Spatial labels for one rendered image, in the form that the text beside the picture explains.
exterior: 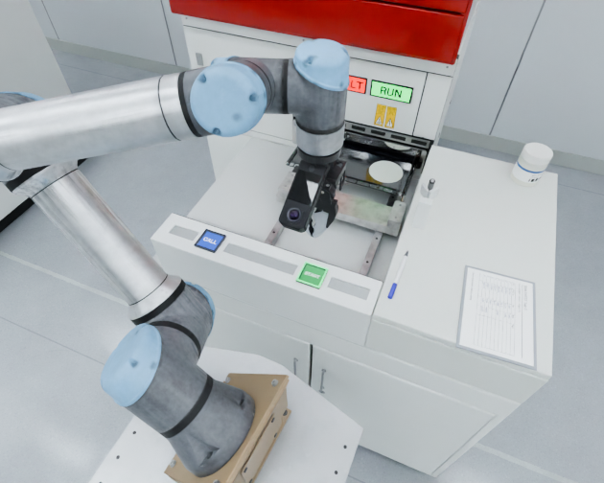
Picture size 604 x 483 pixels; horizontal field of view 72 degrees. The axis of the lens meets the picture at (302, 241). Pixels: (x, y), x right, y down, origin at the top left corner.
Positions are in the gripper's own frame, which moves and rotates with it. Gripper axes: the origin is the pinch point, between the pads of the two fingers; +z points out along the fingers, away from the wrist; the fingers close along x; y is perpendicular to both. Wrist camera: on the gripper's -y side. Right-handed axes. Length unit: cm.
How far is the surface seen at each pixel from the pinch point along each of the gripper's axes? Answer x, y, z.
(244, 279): 14.7, -4.0, 17.8
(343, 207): 2.5, 31.6, 22.7
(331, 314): -6.5, -4.0, 19.8
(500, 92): -41, 207, 71
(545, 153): -43, 51, 5
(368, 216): -5.0, 31.0, 22.7
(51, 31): 321, 207, 95
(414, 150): -11, 57, 17
